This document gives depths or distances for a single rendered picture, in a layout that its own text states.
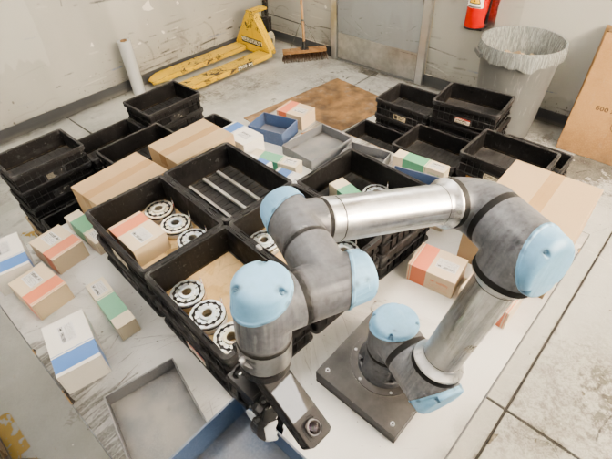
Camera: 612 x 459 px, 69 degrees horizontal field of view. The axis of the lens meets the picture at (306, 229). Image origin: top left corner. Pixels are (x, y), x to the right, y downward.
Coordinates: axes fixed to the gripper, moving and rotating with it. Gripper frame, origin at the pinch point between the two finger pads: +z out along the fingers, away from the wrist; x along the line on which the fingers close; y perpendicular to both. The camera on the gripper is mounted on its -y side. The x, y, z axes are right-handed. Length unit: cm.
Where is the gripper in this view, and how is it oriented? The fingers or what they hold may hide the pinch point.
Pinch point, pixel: (278, 435)
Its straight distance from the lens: 81.1
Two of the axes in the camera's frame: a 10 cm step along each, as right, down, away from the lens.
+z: -0.2, 7.7, 6.3
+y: -7.2, -4.5, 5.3
